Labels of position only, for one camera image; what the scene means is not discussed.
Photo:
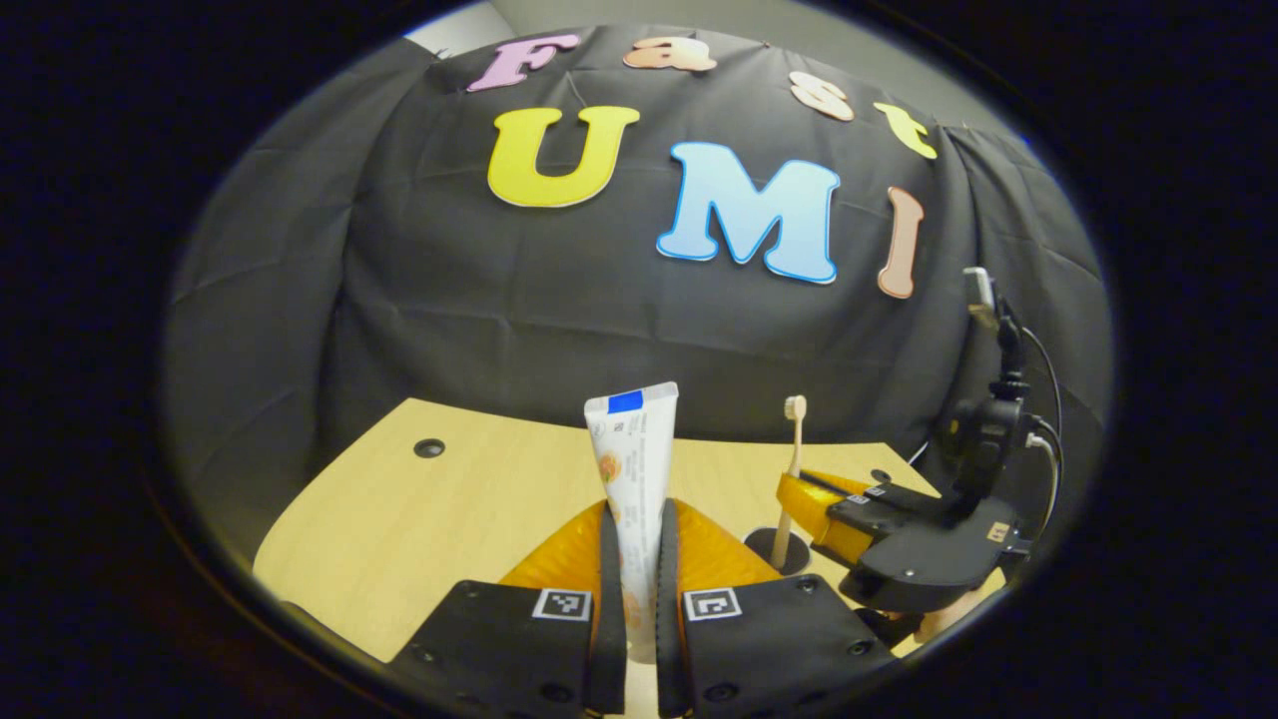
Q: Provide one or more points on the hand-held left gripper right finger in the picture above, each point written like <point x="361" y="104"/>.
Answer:
<point x="779" y="649"/>

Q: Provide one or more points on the white cup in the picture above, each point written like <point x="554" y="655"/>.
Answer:
<point x="764" y="549"/>

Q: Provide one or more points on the black backdrop cloth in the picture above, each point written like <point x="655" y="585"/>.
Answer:
<point x="499" y="300"/>

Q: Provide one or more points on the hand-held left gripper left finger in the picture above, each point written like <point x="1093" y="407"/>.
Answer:
<point x="499" y="649"/>

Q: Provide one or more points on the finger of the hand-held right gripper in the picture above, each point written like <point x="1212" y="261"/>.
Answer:
<point x="869" y="524"/>
<point x="899" y="493"/>

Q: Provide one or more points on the white toothpaste tube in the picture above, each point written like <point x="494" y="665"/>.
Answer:
<point x="639" y="479"/>

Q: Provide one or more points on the light wooden desktop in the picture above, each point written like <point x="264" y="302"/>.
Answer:
<point x="419" y="539"/>

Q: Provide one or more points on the beige toothbrush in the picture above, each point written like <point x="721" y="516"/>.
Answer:
<point x="795" y="407"/>

